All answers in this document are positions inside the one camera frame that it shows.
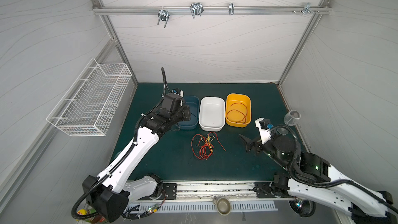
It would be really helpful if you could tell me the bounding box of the sauce bottle yellow cap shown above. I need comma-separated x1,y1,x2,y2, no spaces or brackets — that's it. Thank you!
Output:
77,208,107,224

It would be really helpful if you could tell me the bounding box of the clear wine glass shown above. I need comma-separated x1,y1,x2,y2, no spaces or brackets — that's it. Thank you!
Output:
277,110,301,135

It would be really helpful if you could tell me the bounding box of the small metal bracket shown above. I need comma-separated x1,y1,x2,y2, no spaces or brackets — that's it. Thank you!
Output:
229,3,235,16

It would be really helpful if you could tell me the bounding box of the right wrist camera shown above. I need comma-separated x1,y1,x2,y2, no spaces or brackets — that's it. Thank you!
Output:
255,118,273,145

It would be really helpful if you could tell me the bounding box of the aluminium crossbar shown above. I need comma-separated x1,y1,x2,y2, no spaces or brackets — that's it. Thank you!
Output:
93,4,332,16

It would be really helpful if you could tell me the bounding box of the white wire basket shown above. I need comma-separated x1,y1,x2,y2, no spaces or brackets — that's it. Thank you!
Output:
46,58,132,137

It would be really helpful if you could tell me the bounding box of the blue plastic bin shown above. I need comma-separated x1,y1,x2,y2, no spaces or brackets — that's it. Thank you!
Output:
178,95,200,130

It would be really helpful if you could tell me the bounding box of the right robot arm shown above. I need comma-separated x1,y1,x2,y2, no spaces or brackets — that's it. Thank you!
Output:
239,118,398,224

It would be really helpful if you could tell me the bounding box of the metal U-bolt hook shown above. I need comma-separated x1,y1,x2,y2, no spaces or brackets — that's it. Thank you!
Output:
189,2,204,19

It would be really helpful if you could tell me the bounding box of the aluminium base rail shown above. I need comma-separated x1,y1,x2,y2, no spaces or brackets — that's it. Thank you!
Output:
122,181,280,218

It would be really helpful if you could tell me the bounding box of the metal clamp hook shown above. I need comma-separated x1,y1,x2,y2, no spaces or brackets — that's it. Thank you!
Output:
157,9,170,28

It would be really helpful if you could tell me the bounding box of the yellow plastic bin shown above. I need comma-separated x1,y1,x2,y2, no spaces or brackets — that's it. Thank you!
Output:
225,93,252,128

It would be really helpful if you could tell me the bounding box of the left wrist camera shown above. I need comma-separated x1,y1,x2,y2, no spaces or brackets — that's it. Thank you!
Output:
171,88,184,107

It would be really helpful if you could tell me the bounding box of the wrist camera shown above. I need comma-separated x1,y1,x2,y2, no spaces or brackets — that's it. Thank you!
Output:
255,118,273,145
171,88,184,107

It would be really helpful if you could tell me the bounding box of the right metal clamp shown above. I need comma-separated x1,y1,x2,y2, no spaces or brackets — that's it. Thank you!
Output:
292,3,320,16

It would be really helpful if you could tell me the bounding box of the olive round cup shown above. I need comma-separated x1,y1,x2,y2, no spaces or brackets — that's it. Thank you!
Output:
212,196,232,216

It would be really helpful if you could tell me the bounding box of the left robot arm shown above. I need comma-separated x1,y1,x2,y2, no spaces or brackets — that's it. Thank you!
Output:
71,72,191,223

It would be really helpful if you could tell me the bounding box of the red cable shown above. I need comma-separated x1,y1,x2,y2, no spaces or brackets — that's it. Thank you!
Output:
225,102,249,124

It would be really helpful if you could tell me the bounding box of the cable bundle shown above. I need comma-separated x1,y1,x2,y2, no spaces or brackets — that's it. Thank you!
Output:
190,131,227,161

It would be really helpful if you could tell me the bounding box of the white plastic bin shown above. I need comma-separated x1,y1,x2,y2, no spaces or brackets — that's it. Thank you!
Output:
199,96,226,132

